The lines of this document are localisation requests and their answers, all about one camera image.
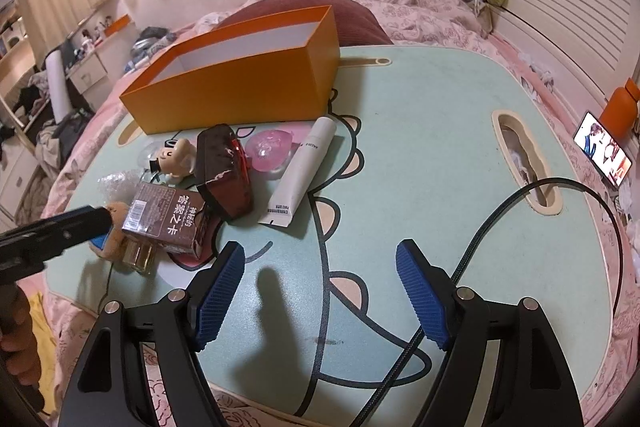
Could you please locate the yellow cloth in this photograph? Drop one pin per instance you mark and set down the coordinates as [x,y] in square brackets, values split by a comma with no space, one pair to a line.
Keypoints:
[42,337]

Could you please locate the small orange box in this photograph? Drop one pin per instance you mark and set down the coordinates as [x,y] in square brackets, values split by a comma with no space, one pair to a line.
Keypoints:
[119,24]

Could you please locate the dark bag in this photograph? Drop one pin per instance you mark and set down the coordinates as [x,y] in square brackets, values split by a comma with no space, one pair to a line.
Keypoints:
[72,132]

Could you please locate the glass perfume bottle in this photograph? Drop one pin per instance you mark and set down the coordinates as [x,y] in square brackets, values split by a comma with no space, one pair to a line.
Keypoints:
[140,259]

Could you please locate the white cabinet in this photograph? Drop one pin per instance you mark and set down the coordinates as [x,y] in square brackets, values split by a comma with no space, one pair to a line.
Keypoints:
[90,74]

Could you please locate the pink heart-shaped case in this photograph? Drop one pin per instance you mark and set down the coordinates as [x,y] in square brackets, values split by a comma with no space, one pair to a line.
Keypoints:
[270,152]

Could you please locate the dark red pouch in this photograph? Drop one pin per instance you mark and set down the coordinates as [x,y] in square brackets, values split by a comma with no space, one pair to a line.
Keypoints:
[220,167]

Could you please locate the person's left hand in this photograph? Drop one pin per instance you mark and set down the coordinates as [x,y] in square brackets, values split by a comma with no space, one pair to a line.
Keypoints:
[20,332]

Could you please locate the brown card box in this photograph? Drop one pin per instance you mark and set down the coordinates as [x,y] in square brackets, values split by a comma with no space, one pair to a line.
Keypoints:
[165,217]

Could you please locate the orange bottle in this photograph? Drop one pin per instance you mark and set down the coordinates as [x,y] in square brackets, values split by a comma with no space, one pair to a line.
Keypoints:
[620,112]

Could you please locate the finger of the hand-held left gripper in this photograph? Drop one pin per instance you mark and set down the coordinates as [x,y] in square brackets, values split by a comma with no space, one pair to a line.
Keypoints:
[65,224]

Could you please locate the orange cardboard box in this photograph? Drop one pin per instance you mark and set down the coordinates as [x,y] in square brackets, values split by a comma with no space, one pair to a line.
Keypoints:
[240,82]

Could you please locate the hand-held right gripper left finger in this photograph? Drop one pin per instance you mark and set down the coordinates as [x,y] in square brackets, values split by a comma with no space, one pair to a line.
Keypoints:
[217,304]

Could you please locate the white roll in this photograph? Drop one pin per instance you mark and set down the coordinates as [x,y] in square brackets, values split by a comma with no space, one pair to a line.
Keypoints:
[57,82]

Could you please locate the clear plastic wrap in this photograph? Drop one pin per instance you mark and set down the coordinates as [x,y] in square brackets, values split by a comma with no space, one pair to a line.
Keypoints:
[117,184]

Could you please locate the small tan plush bear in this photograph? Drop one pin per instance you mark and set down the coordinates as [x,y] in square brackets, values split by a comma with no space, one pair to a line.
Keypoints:
[117,234]

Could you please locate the smartphone with lit screen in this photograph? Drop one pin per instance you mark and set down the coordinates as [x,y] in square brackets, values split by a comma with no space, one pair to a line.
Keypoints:
[602,147]

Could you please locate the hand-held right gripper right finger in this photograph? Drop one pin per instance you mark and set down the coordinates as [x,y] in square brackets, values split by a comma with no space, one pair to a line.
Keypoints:
[420,297]

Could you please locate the maroon pillow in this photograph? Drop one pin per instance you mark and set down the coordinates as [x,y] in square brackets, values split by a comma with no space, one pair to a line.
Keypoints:
[355,22]

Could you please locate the grey-blue clothes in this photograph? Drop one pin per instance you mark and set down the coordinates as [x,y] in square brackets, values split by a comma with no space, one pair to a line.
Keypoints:
[152,42]

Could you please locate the white tube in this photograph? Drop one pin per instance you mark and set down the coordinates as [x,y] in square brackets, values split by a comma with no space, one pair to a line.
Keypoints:
[300,172]

